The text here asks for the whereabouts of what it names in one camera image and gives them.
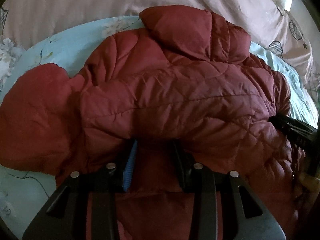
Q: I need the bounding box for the red quilted puffer coat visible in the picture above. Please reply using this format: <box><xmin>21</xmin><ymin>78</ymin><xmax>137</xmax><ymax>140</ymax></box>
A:
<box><xmin>1</xmin><ymin>5</ymin><xmax>303</xmax><ymax>239</ymax></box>

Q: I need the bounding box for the person's right hand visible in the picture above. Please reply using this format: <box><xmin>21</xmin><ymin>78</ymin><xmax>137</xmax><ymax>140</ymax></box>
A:
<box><xmin>293</xmin><ymin>150</ymin><xmax>319</xmax><ymax>209</ymax></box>

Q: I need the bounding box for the light blue floral bed sheet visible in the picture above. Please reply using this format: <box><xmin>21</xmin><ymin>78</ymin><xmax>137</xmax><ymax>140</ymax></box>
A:
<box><xmin>1</xmin><ymin>16</ymin><xmax>318</xmax><ymax>239</ymax></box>

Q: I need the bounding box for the pink duvet with plaid hearts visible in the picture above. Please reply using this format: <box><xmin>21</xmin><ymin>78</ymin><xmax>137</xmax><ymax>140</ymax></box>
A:
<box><xmin>1</xmin><ymin>0</ymin><xmax>319</xmax><ymax>89</ymax></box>

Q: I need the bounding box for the white floral ruffled pillow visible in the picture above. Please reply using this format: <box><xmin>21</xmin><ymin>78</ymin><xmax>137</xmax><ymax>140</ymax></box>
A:
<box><xmin>0</xmin><ymin>35</ymin><xmax>25</xmax><ymax>91</ymax></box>

